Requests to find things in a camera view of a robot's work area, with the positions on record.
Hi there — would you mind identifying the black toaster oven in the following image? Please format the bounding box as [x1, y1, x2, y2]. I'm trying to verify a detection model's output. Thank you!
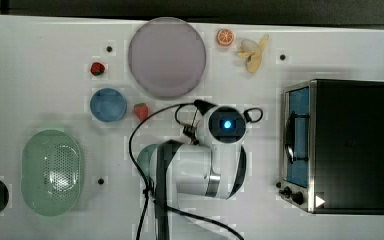
[276, 79, 384, 215]

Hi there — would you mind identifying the grey round plate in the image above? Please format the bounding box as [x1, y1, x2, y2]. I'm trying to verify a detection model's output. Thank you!
[128, 17, 206, 98]

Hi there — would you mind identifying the light red strawberry toy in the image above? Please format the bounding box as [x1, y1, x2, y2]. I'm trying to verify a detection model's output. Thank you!
[134, 103, 149, 121]

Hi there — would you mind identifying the peeled banana toy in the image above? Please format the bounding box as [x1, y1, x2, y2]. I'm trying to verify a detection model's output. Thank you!
[238, 34, 269, 73]

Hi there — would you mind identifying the green colander basket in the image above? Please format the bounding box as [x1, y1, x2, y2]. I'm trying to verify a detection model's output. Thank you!
[21, 129, 83, 216]

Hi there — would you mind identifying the blue bowl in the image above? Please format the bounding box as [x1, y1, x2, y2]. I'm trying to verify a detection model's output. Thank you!
[89, 88, 127, 122]

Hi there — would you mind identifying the orange slice toy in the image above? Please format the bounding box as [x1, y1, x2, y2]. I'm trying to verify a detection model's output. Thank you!
[216, 29, 234, 47]

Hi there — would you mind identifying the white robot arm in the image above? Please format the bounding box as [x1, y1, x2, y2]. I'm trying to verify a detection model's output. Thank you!
[148, 106, 247, 240]

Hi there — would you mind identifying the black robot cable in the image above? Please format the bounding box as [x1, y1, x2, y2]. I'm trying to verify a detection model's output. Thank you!
[128, 99, 264, 240]

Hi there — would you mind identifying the small dark red strawberry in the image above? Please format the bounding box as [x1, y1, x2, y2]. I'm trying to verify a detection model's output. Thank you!
[90, 62, 106, 76]

